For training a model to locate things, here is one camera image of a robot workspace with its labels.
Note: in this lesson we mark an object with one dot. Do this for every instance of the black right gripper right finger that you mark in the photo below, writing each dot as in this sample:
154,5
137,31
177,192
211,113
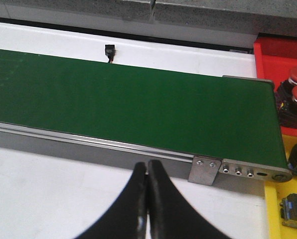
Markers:
170,215

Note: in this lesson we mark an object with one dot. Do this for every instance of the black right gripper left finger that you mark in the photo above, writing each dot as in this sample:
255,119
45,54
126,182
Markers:
126,218

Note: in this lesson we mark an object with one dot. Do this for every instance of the yellow plastic tray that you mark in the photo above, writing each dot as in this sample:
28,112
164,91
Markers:
274,193

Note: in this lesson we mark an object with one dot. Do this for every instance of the green conveyor belt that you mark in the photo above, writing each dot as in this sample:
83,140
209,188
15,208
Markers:
203,115

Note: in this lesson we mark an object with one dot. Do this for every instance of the red button in tray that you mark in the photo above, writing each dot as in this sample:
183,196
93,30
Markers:
291,78
287,109

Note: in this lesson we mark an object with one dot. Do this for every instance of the black photoelectric sensor right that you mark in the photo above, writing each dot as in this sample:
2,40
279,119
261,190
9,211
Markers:
110,52

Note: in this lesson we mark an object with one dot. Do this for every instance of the orange red object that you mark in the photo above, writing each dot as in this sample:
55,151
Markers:
274,58

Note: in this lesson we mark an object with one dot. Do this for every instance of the grey stone slab right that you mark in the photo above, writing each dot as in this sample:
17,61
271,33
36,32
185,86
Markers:
277,17

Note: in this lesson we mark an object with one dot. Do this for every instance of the grey stone counter slab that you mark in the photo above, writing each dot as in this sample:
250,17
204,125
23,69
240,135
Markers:
121,9

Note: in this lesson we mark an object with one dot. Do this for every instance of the metal mounting bracket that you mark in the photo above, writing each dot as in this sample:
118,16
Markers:
204,170

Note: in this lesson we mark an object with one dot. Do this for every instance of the aluminium conveyor side rail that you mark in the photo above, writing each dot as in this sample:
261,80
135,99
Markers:
124,155

